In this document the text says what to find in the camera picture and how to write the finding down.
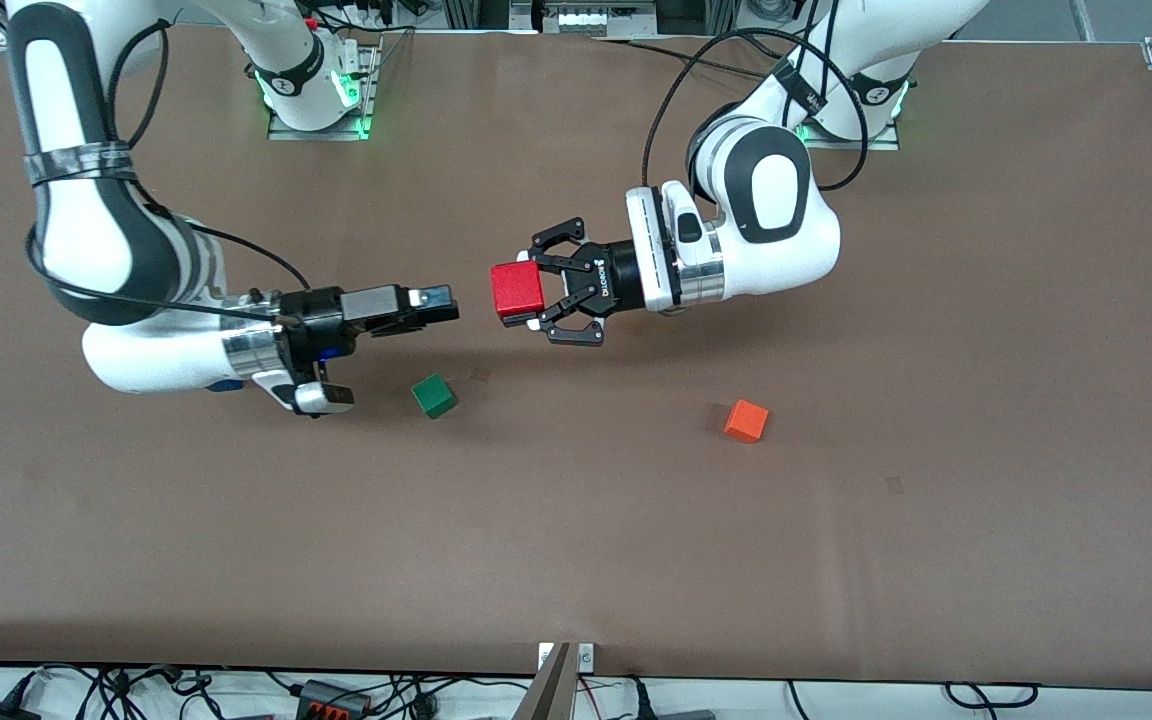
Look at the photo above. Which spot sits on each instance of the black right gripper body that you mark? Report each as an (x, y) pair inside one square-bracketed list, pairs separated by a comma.
[(314, 322)]

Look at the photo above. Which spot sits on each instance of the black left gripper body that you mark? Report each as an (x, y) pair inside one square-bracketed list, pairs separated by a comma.
[(612, 277)]

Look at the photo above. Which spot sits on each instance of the red wooden block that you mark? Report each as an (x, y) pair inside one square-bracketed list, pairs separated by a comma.
[(518, 290)]

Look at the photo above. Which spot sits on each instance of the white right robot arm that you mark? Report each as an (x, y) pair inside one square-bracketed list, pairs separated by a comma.
[(76, 230)]

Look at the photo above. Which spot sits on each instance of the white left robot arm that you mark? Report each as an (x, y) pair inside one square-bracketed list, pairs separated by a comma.
[(776, 190)]

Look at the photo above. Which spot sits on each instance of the green wooden block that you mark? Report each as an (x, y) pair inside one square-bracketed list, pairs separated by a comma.
[(434, 398)]

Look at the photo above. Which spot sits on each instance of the orange wooden block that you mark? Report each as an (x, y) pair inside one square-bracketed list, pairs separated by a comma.
[(746, 422)]

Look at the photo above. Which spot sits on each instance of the grey terminal block unit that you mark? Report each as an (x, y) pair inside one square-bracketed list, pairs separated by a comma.
[(586, 20)]

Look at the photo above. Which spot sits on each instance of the brown table cover sheet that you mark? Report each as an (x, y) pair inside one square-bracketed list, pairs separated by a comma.
[(576, 550)]

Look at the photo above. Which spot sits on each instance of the grey metal mounting bar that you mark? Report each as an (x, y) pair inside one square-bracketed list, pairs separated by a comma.
[(548, 695)]

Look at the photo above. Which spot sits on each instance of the black and orange connector box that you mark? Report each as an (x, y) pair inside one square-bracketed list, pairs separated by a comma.
[(321, 692)]

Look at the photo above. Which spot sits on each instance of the aluminium arm base plate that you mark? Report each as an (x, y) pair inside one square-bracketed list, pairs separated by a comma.
[(881, 145), (286, 133)]

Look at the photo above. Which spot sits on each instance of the white mounting bracket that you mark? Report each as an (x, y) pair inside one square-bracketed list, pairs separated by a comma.
[(586, 656)]

